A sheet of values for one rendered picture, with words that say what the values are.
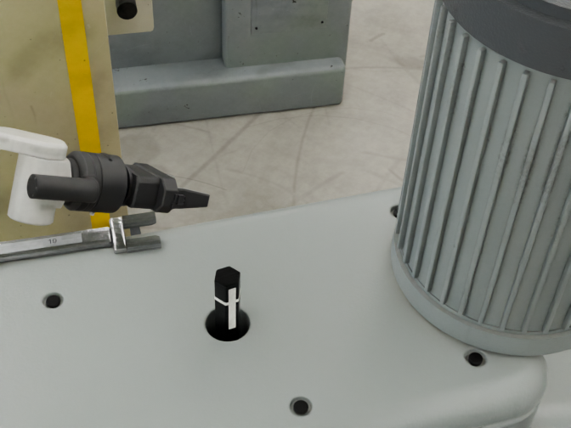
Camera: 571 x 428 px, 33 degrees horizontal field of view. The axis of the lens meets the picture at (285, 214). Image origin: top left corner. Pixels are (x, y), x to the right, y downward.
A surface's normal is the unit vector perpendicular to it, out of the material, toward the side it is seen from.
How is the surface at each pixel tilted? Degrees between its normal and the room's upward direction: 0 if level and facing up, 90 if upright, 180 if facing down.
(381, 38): 0
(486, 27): 90
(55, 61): 90
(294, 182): 0
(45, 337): 0
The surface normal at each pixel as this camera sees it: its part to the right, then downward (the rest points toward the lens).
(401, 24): 0.04, -0.69
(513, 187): -0.44, 0.63
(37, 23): 0.28, 0.69
